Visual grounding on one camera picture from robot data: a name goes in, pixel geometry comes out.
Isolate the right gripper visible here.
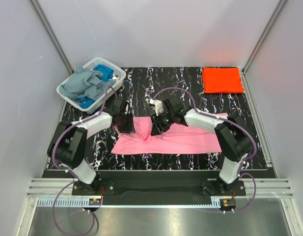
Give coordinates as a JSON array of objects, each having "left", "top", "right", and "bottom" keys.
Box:
[{"left": 150, "top": 111, "right": 175, "bottom": 137}]

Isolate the pink t-shirt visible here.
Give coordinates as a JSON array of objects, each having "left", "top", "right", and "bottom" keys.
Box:
[{"left": 111, "top": 117, "right": 221, "bottom": 155}]

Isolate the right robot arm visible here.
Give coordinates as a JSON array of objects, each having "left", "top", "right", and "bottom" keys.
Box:
[{"left": 149, "top": 97, "right": 255, "bottom": 195}]

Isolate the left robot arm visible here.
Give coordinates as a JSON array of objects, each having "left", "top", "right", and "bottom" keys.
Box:
[{"left": 47, "top": 98, "right": 135, "bottom": 195}]

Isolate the blue t-shirt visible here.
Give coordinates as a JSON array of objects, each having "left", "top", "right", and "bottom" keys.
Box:
[{"left": 76, "top": 64, "right": 115, "bottom": 109}]

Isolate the white plastic basket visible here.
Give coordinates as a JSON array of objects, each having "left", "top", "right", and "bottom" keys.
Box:
[{"left": 56, "top": 57, "right": 126, "bottom": 114}]

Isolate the grey t-shirt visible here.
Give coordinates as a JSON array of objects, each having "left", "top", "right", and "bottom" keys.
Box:
[{"left": 59, "top": 67, "right": 117, "bottom": 100}]

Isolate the folded orange t-shirt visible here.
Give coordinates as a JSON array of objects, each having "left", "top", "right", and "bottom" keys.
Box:
[{"left": 202, "top": 67, "right": 244, "bottom": 94}]

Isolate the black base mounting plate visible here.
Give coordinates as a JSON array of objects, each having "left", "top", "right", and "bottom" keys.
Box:
[{"left": 72, "top": 170, "right": 246, "bottom": 203}]

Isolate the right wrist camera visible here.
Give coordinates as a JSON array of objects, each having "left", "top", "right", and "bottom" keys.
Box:
[{"left": 149, "top": 99, "right": 164, "bottom": 116}]

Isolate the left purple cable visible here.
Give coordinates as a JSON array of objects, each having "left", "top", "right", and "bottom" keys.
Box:
[{"left": 52, "top": 86, "right": 117, "bottom": 236}]

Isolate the purple cable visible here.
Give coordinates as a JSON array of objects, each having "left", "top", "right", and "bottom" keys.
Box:
[
  {"left": 52, "top": 86, "right": 117, "bottom": 236},
  {"left": 151, "top": 87, "right": 257, "bottom": 213}
]

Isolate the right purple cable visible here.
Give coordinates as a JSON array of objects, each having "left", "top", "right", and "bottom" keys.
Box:
[{"left": 151, "top": 87, "right": 257, "bottom": 213}]

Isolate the white slotted cable duct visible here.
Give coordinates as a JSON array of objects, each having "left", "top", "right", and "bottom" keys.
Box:
[{"left": 37, "top": 197, "right": 220, "bottom": 208}]

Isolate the left aluminium frame post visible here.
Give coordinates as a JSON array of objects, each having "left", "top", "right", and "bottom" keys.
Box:
[{"left": 29, "top": 0, "right": 73, "bottom": 74}]

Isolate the aluminium frame post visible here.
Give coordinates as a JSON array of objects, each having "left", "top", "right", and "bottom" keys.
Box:
[
  {"left": 29, "top": 0, "right": 73, "bottom": 74},
  {"left": 242, "top": 0, "right": 289, "bottom": 74}
]

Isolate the right aluminium frame post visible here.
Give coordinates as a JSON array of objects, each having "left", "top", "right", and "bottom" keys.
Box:
[{"left": 242, "top": 0, "right": 289, "bottom": 74}]

